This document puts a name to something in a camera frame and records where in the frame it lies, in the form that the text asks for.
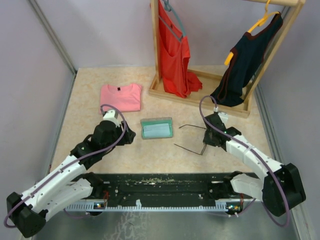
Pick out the light blue cleaning cloth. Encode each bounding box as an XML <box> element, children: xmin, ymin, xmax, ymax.
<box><xmin>143</xmin><ymin>123</ymin><xmax>171</xmax><ymax>138</ymax></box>

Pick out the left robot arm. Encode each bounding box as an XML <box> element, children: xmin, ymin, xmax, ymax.
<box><xmin>3</xmin><ymin>119</ymin><xmax>136</xmax><ymax>238</ymax></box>

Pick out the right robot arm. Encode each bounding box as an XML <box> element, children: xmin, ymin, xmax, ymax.
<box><xmin>203</xmin><ymin>112</ymin><xmax>306</xmax><ymax>217</ymax></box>

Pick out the pink folded t-shirt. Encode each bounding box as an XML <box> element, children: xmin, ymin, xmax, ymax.
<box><xmin>99</xmin><ymin>83</ymin><xmax>143</xmax><ymax>113</ymax></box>

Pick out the yellow hanger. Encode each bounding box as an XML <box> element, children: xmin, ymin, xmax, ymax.
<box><xmin>224</xmin><ymin>0</ymin><xmax>280</xmax><ymax>66</ymax></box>

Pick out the navy tank top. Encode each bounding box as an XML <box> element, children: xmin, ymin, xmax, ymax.
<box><xmin>211</xmin><ymin>12</ymin><xmax>283</xmax><ymax>107</ymax></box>

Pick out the red t-shirt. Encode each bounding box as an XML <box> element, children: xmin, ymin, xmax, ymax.
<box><xmin>158</xmin><ymin>0</ymin><xmax>203</xmax><ymax>99</ymax></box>

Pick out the grey-blue hanger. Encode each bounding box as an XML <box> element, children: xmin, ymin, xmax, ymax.
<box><xmin>157</xmin><ymin>0</ymin><xmax>188</xmax><ymax>43</ymax></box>

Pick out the wooden clothes rack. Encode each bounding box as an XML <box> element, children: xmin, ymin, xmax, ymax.
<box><xmin>148</xmin><ymin>0</ymin><xmax>305</xmax><ymax>118</ymax></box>

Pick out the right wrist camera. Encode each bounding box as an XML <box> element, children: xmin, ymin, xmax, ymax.
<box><xmin>214</xmin><ymin>107</ymin><xmax>229</xmax><ymax>124</ymax></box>

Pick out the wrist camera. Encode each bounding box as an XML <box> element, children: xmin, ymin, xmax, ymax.
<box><xmin>102</xmin><ymin>109</ymin><xmax>121</xmax><ymax>127</ymax></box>
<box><xmin>214</xmin><ymin>107</ymin><xmax>229</xmax><ymax>124</ymax></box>

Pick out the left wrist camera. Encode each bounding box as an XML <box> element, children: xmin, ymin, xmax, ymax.
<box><xmin>102</xmin><ymin>109</ymin><xmax>121</xmax><ymax>127</ymax></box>

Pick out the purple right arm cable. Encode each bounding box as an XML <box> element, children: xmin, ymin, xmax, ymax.
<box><xmin>198</xmin><ymin>95</ymin><xmax>291</xmax><ymax>227</ymax></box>

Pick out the aluminium frame post left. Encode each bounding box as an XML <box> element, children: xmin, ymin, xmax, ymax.
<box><xmin>27</xmin><ymin>0</ymin><xmax>78</xmax><ymax>75</ymax></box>

